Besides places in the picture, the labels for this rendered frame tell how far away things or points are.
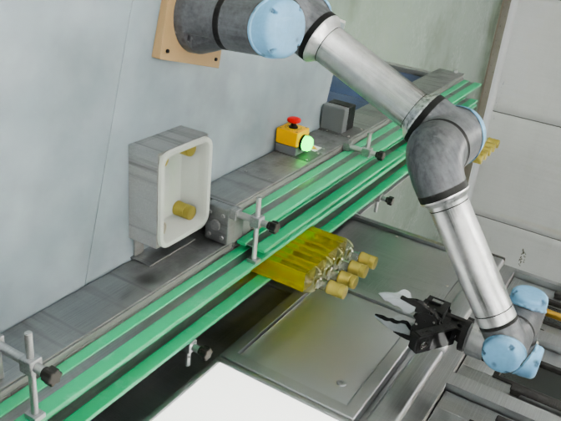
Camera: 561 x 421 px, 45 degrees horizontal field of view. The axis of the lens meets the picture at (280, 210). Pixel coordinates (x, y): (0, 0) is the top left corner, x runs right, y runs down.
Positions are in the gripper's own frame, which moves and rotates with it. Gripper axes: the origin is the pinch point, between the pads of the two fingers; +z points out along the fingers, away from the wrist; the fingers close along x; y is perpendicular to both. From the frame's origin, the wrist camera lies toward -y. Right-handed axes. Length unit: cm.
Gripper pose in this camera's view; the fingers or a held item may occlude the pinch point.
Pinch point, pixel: (381, 307)
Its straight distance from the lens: 158.5
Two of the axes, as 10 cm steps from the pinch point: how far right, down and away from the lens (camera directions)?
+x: 1.1, -9.0, -4.2
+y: 5.2, -3.1, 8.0
